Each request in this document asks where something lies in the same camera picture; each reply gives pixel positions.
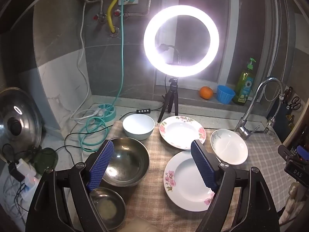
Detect black inline remote cable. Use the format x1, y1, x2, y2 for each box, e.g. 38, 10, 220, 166
119, 75, 169, 121

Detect teal cable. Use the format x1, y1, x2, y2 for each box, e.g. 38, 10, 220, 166
81, 0, 136, 153

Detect beige lumpy bundle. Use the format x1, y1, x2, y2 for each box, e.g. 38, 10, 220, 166
280, 182, 303, 225

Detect white power adapter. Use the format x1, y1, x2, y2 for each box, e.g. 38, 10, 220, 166
8, 158, 37, 190

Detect rose floral plate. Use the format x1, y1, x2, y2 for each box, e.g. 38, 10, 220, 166
159, 116, 206, 150

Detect blue fluted cup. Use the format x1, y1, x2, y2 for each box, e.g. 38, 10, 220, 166
216, 85, 236, 105

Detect small steel bowl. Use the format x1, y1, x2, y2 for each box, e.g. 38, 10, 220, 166
89, 187, 126, 231

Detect teal round power strip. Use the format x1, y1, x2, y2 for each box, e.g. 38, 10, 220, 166
97, 103, 117, 123

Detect yellow hose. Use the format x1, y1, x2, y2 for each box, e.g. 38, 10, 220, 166
107, 0, 121, 33

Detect grey leaf print plate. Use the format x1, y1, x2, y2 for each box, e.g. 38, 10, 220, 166
210, 129, 249, 165

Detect chrome faucet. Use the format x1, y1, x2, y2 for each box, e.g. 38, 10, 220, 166
234, 77, 285, 140

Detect white ring light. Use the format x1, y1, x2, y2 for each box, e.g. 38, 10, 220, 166
143, 5, 220, 79

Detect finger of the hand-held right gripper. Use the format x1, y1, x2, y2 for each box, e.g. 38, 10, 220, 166
278, 144, 309, 162
284, 161, 309, 188

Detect green dish soap bottle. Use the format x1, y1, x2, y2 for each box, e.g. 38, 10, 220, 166
232, 57, 257, 105

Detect plaid cloth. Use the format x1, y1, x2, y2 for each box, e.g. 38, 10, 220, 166
97, 120, 290, 232

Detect white cable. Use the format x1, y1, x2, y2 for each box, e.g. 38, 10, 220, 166
70, 3, 104, 121

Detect pink blossom plate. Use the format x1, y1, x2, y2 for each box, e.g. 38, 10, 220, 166
164, 150, 218, 212

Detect white bowl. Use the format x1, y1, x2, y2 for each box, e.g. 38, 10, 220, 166
122, 114, 155, 141

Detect dark knife holder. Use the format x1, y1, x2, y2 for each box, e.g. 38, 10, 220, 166
267, 86, 302, 129

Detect large steel bowl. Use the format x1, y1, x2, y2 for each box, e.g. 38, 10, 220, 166
98, 137, 150, 187

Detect black scissors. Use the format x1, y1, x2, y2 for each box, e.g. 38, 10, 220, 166
288, 96, 302, 110

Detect dark green round object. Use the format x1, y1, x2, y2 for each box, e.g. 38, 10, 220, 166
34, 147, 59, 174

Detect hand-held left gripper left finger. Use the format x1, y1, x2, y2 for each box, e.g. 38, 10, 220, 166
25, 139, 114, 232

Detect orange fruit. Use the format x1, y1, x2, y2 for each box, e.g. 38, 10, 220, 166
199, 86, 213, 100

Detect flexible metal sprayer hose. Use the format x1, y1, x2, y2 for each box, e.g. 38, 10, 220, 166
266, 90, 286, 127

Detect steel pot lid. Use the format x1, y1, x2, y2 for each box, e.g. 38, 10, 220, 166
0, 87, 44, 163

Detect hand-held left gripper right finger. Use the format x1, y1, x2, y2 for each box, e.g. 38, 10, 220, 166
190, 139, 280, 232

